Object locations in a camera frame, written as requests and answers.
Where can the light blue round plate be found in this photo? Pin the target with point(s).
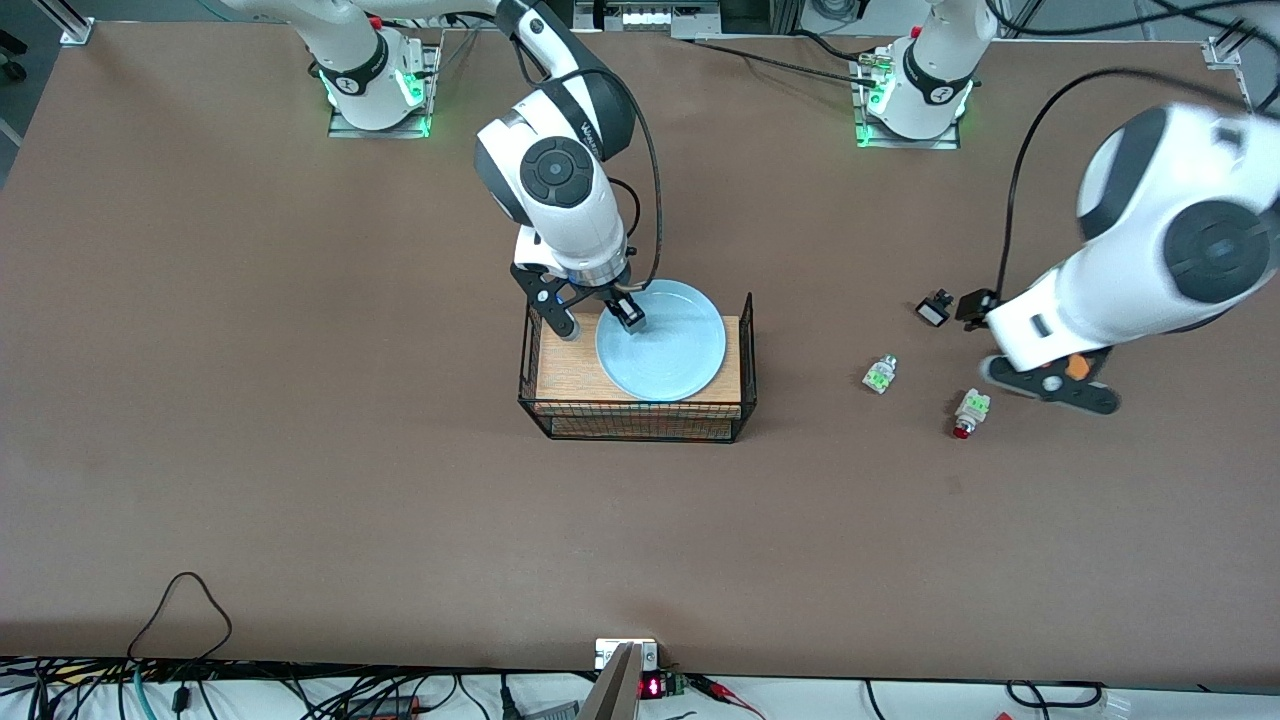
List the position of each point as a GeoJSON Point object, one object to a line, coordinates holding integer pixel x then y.
{"type": "Point", "coordinates": [670, 350]}

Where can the red push button switch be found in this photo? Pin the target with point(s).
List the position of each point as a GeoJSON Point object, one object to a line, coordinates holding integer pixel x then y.
{"type": "Point", "coordinates": [972, 405]}

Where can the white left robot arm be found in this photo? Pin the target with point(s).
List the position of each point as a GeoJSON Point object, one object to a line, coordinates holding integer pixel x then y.
{"type": "Point", "coordinates": [1130, 280]}

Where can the black white push button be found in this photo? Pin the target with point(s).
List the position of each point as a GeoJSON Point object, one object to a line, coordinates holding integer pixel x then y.
{"type": "Point", "coordinates": [934, 312]}

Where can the light wooden block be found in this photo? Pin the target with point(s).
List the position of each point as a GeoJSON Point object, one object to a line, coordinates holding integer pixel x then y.
{"type": "Point", "coordinates": [565, 370]}

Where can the green white contact block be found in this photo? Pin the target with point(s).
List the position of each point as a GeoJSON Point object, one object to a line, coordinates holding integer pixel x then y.
{"type": "Point", "coordinates": [880, 376]}

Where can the aluminium profile corner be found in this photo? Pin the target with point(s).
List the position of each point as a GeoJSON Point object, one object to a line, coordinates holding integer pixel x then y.
{"type": "Point", "coordinates": [75, 25]}
{"type": "Point", "coordinates": [1222, 52]}

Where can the red digit display module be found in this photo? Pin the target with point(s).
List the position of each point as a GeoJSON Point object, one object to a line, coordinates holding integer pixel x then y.
{"type": "Point", "coordinates": [652, 688]}

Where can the grey metal beam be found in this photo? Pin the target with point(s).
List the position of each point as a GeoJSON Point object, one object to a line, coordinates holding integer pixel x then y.
{"type": "Point", "coordinates": [615, 690]}

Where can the red black test leads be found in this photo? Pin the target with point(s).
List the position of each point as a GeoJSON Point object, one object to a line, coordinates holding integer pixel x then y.
{"type": "Point", "coordinates": [715, 688]}

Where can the black power adapter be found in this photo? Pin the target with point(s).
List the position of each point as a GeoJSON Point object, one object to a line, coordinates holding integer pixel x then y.
{"type": "Point", "coordinates": [385, 708]}

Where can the orange button enclosure box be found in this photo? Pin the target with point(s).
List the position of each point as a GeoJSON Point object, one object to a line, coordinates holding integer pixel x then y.
{"type": "Point", "coordinates": [1077, 366]}

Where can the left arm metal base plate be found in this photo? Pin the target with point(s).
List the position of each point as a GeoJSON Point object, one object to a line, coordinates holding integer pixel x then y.
{"type": "Point", "coordinates": [945, 143]}

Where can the aluminium frame with light strip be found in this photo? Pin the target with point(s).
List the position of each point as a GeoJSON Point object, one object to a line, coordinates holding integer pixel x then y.
{"type": "Point", "coordinates": [645, 18]}

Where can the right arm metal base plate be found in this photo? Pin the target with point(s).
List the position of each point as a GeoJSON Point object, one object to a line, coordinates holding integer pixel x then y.
{"type": "Point", "coordinates": [340, 130]}

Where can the silver metal bracket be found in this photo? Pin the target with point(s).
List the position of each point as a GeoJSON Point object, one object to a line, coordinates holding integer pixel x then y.
{"type": "Point", "coordinates": [605, 655]}

